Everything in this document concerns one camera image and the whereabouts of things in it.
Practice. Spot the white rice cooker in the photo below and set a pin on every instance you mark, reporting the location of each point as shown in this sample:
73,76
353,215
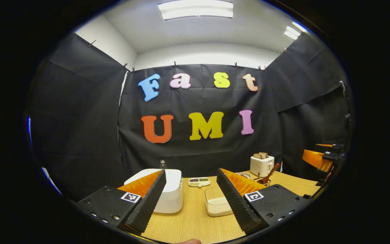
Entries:
171,196

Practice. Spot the long ceiling light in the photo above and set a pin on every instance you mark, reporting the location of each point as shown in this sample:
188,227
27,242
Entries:
195,9

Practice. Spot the white round plate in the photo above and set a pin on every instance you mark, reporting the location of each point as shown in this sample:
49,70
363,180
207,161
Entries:
245,175

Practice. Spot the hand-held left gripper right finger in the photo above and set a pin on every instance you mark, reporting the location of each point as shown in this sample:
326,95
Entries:
235,203

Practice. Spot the white toaster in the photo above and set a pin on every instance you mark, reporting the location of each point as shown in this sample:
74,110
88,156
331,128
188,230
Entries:
262,166

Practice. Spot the small ceiling light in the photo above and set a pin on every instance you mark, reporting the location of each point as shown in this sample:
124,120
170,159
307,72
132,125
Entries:
293,32

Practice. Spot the clear plastic container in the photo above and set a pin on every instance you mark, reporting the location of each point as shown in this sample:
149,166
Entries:
215,193

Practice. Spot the black backdrop cloth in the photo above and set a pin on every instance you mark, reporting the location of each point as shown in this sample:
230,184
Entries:
80,118

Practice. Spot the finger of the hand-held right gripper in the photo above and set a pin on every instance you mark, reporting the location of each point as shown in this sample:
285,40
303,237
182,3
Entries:
327,145
313,158

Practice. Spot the white divided seasoning tray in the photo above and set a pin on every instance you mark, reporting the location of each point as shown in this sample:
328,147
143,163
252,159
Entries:
199,184

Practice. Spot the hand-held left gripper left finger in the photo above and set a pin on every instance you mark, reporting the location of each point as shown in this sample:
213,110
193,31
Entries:
147,203

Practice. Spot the clear plastic bottle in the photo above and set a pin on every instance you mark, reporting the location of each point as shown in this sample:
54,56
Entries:
163,165

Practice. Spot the toast slice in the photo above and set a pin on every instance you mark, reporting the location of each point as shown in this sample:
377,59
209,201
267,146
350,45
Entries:
263,155
257,156

